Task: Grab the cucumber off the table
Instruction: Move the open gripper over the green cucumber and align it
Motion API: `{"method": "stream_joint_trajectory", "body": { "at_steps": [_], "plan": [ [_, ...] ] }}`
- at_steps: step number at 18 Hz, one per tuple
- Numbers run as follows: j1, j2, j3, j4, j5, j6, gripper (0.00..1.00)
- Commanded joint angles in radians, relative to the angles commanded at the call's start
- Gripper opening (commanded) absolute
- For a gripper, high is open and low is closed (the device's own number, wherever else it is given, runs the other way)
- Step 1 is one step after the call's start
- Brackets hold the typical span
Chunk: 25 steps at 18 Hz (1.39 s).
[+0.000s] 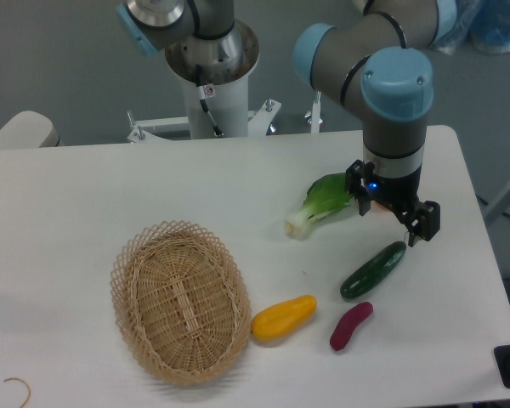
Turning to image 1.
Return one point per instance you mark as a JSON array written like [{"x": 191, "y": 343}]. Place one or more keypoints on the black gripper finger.
[
  {"x": 357, "y": 184},
  {"x": 423, "y": 223}
]

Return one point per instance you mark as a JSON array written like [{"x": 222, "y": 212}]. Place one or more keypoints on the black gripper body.
[{"x": 397, "y": 194}]

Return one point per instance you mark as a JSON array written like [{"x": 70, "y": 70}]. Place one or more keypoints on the dark green cucumber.
[{"x": 373, "y": 272}]

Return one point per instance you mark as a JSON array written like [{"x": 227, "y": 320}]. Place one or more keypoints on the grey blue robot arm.
[{"x": 376, "y": 71}]

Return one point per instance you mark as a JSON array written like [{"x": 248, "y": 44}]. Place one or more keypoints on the orange fruit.
[{"x": 380, "y": 208}]

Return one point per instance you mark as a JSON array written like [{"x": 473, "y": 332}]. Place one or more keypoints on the green bok choy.
[{"x": 326, "y": 196}]

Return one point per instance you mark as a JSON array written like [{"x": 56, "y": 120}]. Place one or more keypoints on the purple sweet potato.
[{"x": 348, "y": 323}]

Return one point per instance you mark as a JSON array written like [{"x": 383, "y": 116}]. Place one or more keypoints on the yellow squash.
[{"x": 282, "y": 319}]

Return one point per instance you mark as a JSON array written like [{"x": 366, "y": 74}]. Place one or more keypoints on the blue plastic bag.
[{"x": 485, "y": 23}]

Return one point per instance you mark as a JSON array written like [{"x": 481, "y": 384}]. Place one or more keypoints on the woven wicker basket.
[{"x": 180, "y": 303}]

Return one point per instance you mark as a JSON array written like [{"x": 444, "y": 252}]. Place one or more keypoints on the white chair back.
[{"x": 29, "y": 130}]

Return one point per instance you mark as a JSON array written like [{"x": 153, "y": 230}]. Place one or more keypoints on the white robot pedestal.
[{"x": 214, "y": 77}]

